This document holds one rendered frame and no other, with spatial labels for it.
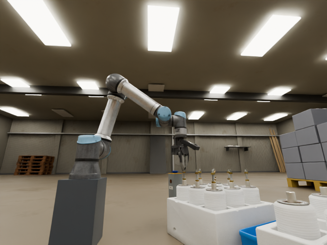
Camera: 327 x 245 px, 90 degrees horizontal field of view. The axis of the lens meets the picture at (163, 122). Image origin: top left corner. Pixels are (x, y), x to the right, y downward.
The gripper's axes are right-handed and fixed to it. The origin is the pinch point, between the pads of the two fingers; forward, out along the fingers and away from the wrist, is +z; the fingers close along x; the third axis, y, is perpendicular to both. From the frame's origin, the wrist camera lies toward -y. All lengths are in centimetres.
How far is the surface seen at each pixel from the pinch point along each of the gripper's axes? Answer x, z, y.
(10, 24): 87, -301, 380
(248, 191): -9.1, 10.9, -31.1
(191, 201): 8.7, 15.2, -9.6
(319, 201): 2, 11, -57
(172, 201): 6.7, 17.5, 4.2
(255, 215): -3.8, 19.7, -34.4
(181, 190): 4.6, 11.4, -0.7
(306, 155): -268, -18, -51
